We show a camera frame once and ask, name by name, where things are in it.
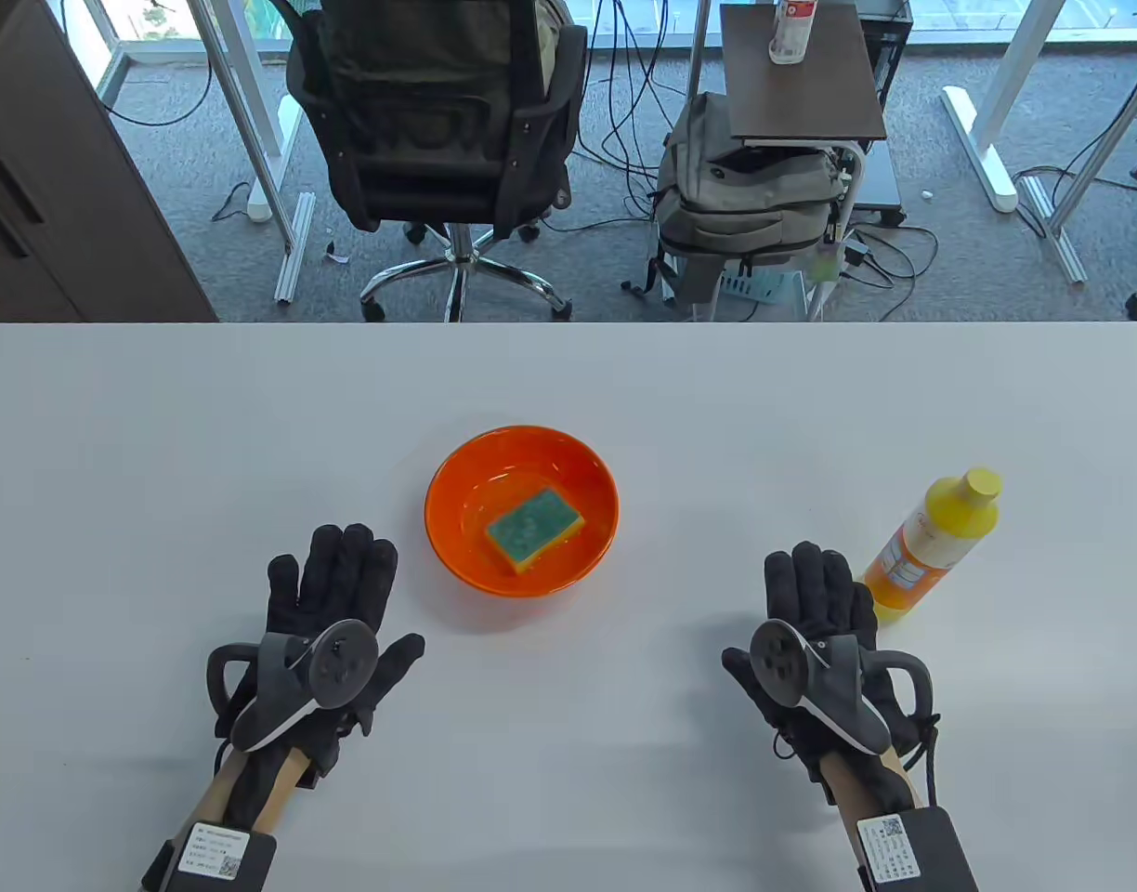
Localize person's left hand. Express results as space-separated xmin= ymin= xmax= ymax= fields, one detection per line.
xmin=214 ymin=523 xmax=427 ymax=774

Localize person's right hand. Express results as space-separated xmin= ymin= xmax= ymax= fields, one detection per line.
xmin=722 ymin=543 xmax=922 ymax=783

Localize yellow dish soap bottle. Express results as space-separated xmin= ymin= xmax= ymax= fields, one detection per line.
xmin=863 ymin=467 xmax=1003 ymax=625

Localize orange plastic bowl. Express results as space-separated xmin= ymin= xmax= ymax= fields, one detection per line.
xmin=425 ymin=426 xmax=621 ymax=597

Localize green yellow sponge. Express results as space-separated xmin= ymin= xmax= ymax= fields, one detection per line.
xmin=485 ymin=492 xmax=585 ymax=574

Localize person's left forearm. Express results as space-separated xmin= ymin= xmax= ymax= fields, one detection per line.
xmin=192 ymin=743 xmax=314 ymax=837

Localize person's right forearm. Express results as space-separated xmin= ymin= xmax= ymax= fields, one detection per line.
xmin=815 ymin=743 xmax=927 ymax=828

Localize grey right hand controller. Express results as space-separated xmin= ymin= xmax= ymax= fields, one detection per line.
xmin=750 ymin=619 xmax=941 ymax=758

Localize grey hand controller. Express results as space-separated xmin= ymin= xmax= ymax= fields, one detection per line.
xmin=206 ymin=619 xmax=381 ymax=754
xmin=750 ymin=619 xmax=941 ymax=758

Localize grey left hand controller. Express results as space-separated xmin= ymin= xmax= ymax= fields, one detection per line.
xmin=206 ymin=619 xmax=381 ymax=754

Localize black right wrist sensor box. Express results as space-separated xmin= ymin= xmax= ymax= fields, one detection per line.
xmin=852 ymin=807 xmax=980 ymax=892

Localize black wrist sensor box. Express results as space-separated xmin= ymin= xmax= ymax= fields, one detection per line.
xmin=141 ymin=822 xmax=278 ymax=892
xmin=852 ymin=807 xmax=980 ymax=892

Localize black left wrist sensor box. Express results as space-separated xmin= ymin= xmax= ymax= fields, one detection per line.
xmin=141 ymin=822 xmax=278 ymax=892

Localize grey backpack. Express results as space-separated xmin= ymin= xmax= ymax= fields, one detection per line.
xmin=650 ymin=91 xmax=848 ymax=303

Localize black cart base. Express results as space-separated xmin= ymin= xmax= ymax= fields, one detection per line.
xmin=847 ymin=144 xmax=907 ymax=229

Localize white desk leg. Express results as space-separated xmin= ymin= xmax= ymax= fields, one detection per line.
xmin=942 ymin=0 xmax=1067 ymax=214
xmin=186 ymin=0 xmax=306 ymax=254

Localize black office chair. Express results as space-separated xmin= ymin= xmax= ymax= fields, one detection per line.
xmin=285 ymin=0 xmax=590 ymax=323

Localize dark brown cabinet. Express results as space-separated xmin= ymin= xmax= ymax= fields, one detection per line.
xmin=0 ymin=0 xmax=219 ymax=323

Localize dark brown side table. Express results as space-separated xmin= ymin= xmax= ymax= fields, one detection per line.
xmin=720 ymin=2 xmax=888 ymax=146

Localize black computer tower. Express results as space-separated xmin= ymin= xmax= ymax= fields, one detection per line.
xmin=852 ymin=0 xmax=913 ymax=105

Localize clear bottle red label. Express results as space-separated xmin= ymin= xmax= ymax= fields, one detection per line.
xmin=768 ymin=0 xmax=818 ymax=66

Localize white cart frame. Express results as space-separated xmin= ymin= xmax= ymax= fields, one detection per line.
xmin=805 ymin=141 xmax=869 ymax=322

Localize aluminium rail on floor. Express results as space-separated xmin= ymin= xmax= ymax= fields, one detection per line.
xmin=273 ymin=192 xmax=317 ymax=305

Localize black floor cables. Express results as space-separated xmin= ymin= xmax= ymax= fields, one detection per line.
xmin=845 ymin=221 xmax=941 ymax=300

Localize aluminium frame leg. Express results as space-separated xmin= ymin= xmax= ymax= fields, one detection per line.
xmin=1019 ymin=37 xmax=1137 ymax=284

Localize black cable bundle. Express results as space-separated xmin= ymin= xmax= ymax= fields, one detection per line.
xmin=573 ymin=0 xmax=692 ymax=226

